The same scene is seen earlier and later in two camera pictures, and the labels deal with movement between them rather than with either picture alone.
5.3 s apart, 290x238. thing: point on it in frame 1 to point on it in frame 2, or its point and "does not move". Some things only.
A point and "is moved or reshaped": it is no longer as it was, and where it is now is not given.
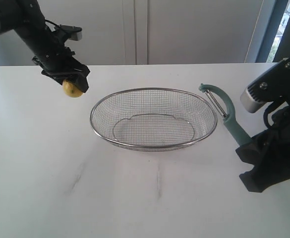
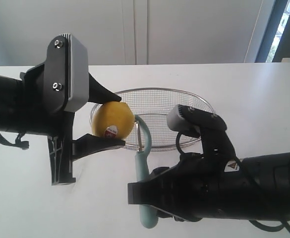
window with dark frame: x=283 y=36 does not move
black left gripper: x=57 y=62 to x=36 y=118
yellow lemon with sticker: x=71 y=89 is moved or reshaped
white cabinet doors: x=147 y=32 does not move
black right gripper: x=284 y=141 to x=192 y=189
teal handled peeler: x=229 y=120 to x=148 y=214
